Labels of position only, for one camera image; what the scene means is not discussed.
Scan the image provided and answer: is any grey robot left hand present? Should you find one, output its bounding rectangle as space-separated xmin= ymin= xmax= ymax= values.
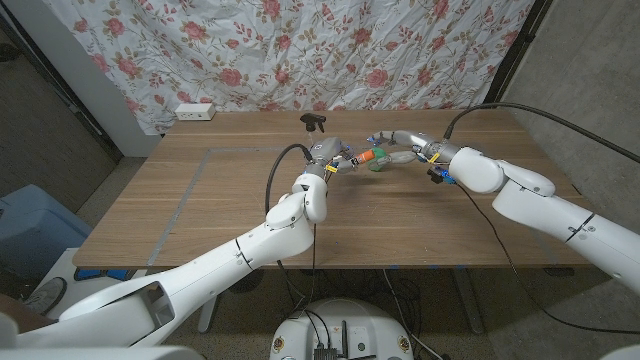
xmin=302 ymin=136 xmax=359 ymax=179

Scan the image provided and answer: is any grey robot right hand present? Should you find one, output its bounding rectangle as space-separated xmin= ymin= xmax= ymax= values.
xmin=367 ymin=129 xmax=461 ymax=171

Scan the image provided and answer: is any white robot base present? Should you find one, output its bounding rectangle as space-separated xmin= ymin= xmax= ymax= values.
xmin=269 ymin=298 xmax=415 ymax=360

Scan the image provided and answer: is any green ball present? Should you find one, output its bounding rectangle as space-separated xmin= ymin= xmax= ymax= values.
xmin=368 ymin=146 xmax=389 ymax=173

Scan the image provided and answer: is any clear spray bottle black head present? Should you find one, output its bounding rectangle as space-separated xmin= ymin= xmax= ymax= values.
xmin=299 ymin=112 xmax=327 ymax=151

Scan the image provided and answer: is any floral backdrop cloth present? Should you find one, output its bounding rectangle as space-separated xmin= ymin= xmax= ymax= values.
xmin=42 ymin=0 xmax=537 ymax=136

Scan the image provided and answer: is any black backdrop stand pole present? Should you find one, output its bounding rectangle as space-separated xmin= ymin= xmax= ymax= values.
xmin=480 ymin=0 xmax=554 ymax=110

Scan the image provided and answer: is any white power strip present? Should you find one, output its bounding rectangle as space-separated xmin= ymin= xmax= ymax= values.
xmin=174 ymin=102 xmax=217 ymax=122

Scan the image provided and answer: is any grey table leg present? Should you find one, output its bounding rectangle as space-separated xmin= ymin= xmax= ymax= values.
xmin=452 ymin=267 xmax=485 ymax=335

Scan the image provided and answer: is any white table leg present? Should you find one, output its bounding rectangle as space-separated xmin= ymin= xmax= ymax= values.
xmin=197 ymin=294 xmax=221 ymax=335

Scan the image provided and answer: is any blue flat floor object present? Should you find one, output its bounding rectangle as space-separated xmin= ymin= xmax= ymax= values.
xmin=73 ymin=268 xmax=130 ymax=282

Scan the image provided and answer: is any blue plastic bin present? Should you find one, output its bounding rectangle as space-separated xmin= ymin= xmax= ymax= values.
xmin=0 ymin=183 xmax=94 ymax=296

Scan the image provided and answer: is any grey sneaker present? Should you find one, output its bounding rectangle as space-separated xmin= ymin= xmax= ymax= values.
xmin=24 ymin=276 xmax=69 ymax=316

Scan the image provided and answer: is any person's leg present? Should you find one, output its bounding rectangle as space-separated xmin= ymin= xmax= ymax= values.
xmin=0 ymin=292 xmax=56 ymax=334

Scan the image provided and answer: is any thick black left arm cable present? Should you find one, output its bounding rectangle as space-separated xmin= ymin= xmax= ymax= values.
xmin=263 ymin=143 xmax=315 ymax=314

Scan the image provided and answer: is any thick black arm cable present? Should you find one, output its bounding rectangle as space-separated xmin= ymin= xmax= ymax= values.
xmin=263 ymin=143 xmax=315 ymax=314
xmin=442 ymin=101 xmax=640 ymax=164

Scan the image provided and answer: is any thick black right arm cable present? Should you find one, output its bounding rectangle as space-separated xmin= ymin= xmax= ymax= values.
xmin=442 ymin=101 xmax=640 ymax=164

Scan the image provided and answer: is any thin black left arm wire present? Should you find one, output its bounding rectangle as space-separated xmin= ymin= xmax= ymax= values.
xmin=310 ymin=223 xmax=319 ymax=304

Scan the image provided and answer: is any thin black arm wire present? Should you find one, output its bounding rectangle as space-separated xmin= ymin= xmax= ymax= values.
xmin=310 ymin=223 xmax=319 ymax=304
xmin=455 ymin=183 xmax=640 ymax=335

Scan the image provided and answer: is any thin black right arm wire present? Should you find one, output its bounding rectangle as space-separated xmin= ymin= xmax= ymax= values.
xmin=455 ymin=183 xmax=640 ymax=335

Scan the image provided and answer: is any black floor cable tangle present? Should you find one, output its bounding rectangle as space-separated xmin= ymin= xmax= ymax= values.
xmin=284 ymin=268 xmax=424 ymax=326

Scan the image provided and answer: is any white floor cable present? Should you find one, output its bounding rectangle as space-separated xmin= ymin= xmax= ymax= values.
xmin=382 ymin=268 xmax=445 ymax=360

